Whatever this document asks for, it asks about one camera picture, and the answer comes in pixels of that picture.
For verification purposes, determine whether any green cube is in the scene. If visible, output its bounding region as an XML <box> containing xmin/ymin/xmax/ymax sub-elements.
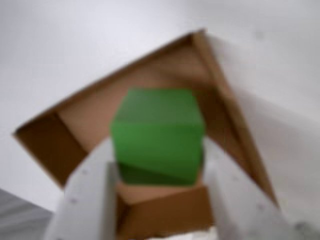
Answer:
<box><xmin>109</xmin><ymin>87</ymin><xmax>206</xmax><ymax>187</ymax></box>

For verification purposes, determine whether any brown cardboard box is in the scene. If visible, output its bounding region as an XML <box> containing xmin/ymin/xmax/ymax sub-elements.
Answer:
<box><xmin>12</xmin><ymin>28</ymin><xmax>280</xmax><ymax>240</ymax></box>

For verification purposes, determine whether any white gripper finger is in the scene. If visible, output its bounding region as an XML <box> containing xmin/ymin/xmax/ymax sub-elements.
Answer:
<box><xmin>43</xmin><ymin>139</ymin><xmax>118</xmax><ymax>240</ymax></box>
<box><xmin>199</xmin><ymin>139</ymin><xmax>301</xmax><ymax>240</ymax></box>

